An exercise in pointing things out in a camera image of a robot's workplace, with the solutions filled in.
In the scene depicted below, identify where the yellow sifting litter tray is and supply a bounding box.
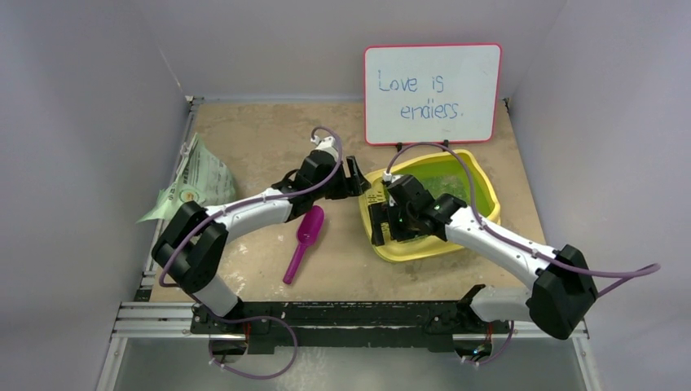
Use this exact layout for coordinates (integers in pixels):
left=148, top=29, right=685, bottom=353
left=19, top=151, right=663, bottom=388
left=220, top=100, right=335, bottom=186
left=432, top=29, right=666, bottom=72
left=359, top=149, right=491, bottom=262

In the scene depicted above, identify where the green cat litter bag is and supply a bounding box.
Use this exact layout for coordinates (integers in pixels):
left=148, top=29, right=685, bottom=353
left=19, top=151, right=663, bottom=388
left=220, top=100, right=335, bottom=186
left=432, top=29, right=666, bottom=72
left=139, top=133, right=236, bottom=222

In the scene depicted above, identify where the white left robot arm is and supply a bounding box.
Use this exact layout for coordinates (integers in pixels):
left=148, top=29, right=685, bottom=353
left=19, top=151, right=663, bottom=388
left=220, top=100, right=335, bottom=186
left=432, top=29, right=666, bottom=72
left=151, top=150, right=371, bottom=333

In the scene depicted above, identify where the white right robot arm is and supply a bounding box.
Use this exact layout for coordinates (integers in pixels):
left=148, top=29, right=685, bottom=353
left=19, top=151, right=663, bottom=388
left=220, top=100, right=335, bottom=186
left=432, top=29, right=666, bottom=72
left=369, top=173, right=598, bottom=340

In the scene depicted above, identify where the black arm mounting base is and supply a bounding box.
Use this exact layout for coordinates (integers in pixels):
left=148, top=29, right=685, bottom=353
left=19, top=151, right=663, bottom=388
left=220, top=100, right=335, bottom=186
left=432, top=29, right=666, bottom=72
left=191, top=287, right=509, bottom=358

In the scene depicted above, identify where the purple plastic litter scoop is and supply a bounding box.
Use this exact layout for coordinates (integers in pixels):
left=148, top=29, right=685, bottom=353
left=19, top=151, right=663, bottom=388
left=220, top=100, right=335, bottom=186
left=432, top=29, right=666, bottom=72
left=282, top=205, right=325, bottom=285

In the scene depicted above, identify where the pink framed whiteboard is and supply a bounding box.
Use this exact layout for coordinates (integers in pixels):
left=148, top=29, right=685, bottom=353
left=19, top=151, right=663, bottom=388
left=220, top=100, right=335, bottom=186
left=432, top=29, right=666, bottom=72
left=363, top=43, right=503, bottom=145

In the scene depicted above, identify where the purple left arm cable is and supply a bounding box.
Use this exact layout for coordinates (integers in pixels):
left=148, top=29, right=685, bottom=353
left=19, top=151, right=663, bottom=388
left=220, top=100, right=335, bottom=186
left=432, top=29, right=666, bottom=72
left=157, top=125, right=345, bottom=290

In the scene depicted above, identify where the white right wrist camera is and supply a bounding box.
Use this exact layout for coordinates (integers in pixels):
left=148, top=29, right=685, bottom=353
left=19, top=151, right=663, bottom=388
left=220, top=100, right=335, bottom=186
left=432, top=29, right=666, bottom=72
left=381, top=172, right=402, bottom=187

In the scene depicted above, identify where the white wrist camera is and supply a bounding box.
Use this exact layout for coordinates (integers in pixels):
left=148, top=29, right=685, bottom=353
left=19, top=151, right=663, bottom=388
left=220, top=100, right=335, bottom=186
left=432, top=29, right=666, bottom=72
left=381, top=172, right=402, bottom=187
left=310, top=135, right=341, bottom=161

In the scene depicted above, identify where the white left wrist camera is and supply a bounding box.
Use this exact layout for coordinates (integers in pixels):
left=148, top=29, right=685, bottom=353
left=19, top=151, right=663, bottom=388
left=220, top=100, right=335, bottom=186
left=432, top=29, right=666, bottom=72
left=310, top=135, right=341, bottom=161

